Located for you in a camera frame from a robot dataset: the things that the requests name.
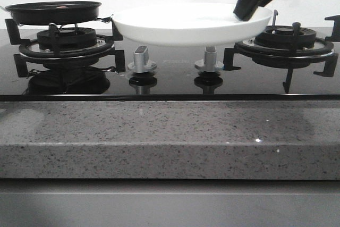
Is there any white ceramic plate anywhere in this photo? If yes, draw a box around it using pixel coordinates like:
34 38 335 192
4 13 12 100
113 3 272 46

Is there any black frying pan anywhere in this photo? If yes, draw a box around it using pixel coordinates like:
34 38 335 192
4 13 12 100
5 1 101 26

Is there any right black gas burner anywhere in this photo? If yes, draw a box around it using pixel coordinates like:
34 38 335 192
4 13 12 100
253 26 317 49

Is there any black gas burner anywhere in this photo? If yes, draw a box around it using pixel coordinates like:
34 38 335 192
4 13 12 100
253 26 317 49
37 27 97 51

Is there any right black pan support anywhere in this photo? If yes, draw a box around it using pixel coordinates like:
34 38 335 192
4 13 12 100
224 15 339 70

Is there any black pan support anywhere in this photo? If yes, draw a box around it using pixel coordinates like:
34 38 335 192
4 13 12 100
224 15 339 70
5 18 123 61

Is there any right silver stove knob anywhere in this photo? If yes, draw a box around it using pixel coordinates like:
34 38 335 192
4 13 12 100
194 46 224 72

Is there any silver stove knob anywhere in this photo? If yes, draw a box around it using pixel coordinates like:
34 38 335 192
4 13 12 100
127 46 157 73
194 46 224 72

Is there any black glass cooktop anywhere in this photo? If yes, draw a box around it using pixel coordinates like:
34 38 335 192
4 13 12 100
1 30 339 102

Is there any left silver stove knob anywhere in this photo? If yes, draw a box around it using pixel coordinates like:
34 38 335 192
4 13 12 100
127 46 157 73

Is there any left black gas burner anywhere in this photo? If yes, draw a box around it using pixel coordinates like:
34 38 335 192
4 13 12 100
37 27 97 51

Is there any left black pan support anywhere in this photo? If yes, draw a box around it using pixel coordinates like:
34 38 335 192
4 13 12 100
5 18 123 61

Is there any wire pan support ring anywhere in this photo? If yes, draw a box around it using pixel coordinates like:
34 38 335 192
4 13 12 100
19 14 115 31

